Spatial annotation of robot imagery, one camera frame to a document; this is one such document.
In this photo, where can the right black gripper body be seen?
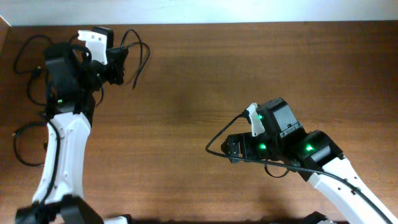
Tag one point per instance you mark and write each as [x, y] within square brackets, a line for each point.
[261, 146]

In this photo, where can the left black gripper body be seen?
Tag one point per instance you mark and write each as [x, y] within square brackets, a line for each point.
[112, 72]

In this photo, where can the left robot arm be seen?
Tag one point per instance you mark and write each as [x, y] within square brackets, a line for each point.
[76, 73]

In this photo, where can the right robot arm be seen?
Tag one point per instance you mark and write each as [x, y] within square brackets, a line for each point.
[320, 162]

